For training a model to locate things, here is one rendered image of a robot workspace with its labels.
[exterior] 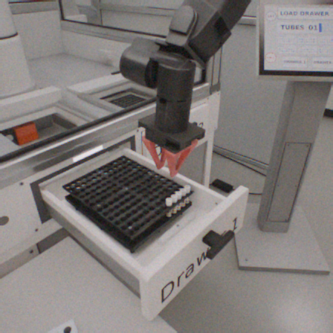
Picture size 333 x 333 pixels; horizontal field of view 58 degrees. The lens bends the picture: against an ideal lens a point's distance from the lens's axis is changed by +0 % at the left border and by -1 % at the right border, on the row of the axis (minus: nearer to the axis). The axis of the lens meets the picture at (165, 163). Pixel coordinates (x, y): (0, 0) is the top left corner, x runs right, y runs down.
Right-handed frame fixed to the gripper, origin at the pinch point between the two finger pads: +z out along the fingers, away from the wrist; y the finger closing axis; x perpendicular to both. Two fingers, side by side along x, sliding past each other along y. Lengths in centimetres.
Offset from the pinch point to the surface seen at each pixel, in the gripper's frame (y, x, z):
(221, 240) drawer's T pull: -14.7, 2.4, 5.9
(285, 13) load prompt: 21, -92, -17
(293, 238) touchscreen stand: -14, -102, 92
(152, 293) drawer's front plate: -11.8, 16.1, 8.8
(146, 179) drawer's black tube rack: 8.1, -3.4, 9.1
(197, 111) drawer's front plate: 19.4, -37.5, 7.1
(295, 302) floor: -30, -68, 95
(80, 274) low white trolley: 7.4, 16.4, 23.2
